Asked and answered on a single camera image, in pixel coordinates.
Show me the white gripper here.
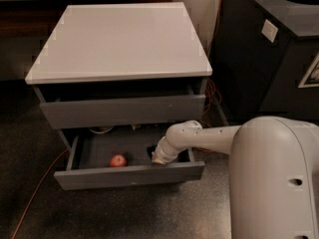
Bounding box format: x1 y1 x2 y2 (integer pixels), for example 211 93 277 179
152 136 181 165

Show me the dark blue rxbar wrapper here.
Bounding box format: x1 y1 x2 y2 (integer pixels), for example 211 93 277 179
147 144 157 158

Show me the grey drawer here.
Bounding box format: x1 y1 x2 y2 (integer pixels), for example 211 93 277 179
54 125 204 190
40 95 205 128

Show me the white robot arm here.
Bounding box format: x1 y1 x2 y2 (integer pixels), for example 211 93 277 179
152 117 319 239

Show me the grey drawer cabinet white top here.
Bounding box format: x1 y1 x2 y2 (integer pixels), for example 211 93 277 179
25 2 213 184

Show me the grey top drawer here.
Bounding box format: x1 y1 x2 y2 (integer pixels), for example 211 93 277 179
40 95 205 128

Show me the red apple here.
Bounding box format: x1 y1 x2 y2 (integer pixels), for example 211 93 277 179
110 154 128 167

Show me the white bowl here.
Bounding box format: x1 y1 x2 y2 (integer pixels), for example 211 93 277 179
89 126 114 134

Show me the black trash bin cabinet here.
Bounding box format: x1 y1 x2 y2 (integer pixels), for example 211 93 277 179
209 0 319 121

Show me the white label on bin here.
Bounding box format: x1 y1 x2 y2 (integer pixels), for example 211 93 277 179
261 20 278 43

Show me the framed sign on bin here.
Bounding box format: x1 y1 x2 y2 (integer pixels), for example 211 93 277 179
298 52 319 89

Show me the orange extension cable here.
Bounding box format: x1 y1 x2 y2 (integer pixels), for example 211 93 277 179
10 0 233 239

